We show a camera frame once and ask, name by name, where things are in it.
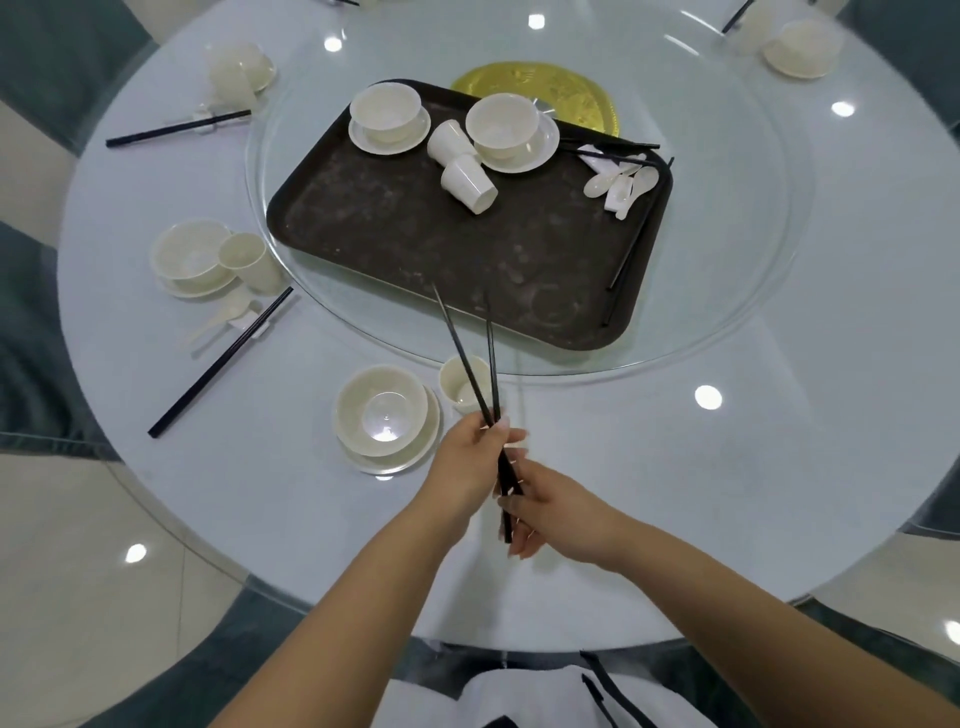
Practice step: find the white round table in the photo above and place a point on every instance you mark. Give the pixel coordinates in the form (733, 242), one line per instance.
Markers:
(750, 465)

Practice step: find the black tray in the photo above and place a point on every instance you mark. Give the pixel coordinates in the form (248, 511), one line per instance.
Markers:
(412, 240)

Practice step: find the person's left hand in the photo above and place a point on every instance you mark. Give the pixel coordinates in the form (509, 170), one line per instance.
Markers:
(465, 472)

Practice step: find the bunch of black chopsticks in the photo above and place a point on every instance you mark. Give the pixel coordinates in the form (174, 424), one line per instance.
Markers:
(616, 270)

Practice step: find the person's white shirt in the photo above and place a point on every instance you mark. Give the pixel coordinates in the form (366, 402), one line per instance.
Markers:
(510, 701)

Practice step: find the person's right hand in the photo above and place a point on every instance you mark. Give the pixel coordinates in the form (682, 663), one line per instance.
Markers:
(570, 525)

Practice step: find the person's left forearm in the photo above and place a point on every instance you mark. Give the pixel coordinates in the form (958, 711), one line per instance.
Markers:
(337, 637)

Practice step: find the heap of small white pieces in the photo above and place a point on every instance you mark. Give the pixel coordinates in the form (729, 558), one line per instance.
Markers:
(596, 186)

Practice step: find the glass lazy susan turntable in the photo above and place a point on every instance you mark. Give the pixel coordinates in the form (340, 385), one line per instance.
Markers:
(735, 225)

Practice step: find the placed white spoon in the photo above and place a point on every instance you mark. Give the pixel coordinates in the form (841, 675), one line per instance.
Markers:
(236, 307)

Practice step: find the person's right forearm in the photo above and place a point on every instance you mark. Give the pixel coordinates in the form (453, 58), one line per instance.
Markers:
(750, 622)

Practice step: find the gold turntable base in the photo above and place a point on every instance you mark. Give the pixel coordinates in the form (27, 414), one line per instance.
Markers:
(510, 79)

